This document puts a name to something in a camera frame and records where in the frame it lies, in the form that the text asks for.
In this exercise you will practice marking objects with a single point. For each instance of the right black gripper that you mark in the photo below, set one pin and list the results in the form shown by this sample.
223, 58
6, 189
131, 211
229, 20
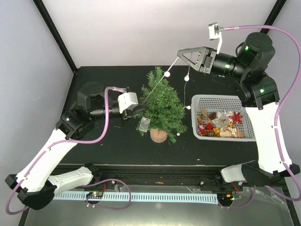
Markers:
205, 68

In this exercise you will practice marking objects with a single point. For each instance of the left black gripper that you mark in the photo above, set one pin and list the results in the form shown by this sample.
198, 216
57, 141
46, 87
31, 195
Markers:
127, 113

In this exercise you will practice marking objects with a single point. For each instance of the clear battery box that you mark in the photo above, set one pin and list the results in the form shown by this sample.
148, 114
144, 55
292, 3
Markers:
144, 124

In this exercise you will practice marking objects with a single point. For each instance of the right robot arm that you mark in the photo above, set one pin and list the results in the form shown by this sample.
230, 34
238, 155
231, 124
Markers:
259, 96

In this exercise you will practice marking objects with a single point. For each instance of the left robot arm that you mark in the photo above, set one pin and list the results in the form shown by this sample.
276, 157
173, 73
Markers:
85, 123

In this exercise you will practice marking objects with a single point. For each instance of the small green christmas tree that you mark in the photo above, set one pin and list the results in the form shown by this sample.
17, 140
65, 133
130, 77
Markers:
165, 109

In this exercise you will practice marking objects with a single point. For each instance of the wooden tree base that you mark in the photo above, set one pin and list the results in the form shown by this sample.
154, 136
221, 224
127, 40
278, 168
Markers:
158, 136

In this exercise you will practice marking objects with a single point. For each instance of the white perforated plastic basket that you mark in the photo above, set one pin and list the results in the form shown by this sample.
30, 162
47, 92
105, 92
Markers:
224, 106

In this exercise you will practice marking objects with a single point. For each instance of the pine cone ornament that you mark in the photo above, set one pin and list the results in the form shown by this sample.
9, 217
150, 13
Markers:
212, 115

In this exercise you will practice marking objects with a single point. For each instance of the red star ornament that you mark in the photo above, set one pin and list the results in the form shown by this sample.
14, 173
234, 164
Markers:
236, 118

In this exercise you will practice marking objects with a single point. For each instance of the gold gift box ornament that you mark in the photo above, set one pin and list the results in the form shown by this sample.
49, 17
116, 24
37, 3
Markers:
215, 131

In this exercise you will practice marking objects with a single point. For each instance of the beige figurine ornament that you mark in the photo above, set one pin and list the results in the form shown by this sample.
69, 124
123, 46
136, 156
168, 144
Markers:
231, 132

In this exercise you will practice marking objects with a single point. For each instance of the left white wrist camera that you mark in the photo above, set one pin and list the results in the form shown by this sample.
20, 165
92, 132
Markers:
127, 101

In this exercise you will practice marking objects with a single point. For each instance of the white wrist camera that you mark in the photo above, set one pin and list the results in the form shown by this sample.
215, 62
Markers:
127, 101
215, 33

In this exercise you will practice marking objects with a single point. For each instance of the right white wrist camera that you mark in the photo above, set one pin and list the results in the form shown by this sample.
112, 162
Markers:
215, 33

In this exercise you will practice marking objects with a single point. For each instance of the white slotted cable duct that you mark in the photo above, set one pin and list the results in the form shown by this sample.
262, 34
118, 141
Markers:
137, 197

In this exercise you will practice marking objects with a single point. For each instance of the right black frame post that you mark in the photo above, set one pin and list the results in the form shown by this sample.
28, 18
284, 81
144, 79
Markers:
278, 6

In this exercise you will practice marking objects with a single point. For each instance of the black frame post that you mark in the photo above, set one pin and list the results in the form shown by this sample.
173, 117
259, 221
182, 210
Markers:
55, 33
278, 6

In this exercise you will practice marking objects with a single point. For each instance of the left black frame post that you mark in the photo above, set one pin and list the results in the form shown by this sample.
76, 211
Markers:
55, 33

